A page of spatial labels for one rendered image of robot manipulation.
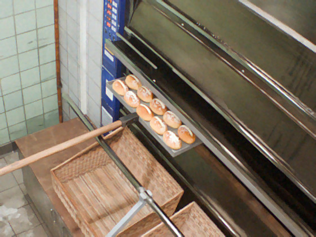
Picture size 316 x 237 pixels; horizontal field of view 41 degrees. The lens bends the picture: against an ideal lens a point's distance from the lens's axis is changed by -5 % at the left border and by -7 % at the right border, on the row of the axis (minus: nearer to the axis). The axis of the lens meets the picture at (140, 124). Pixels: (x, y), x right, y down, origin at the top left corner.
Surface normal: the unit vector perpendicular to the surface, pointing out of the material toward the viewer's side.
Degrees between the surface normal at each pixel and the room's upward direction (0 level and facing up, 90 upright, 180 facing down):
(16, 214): 0
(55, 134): 0
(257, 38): 70
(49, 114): 90
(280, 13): 90
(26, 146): 0
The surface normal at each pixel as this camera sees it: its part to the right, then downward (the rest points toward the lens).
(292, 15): -0.83, 0.33
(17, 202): 0.07, -0.73
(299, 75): -0.76, 0.07
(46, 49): 0.55, 0.60
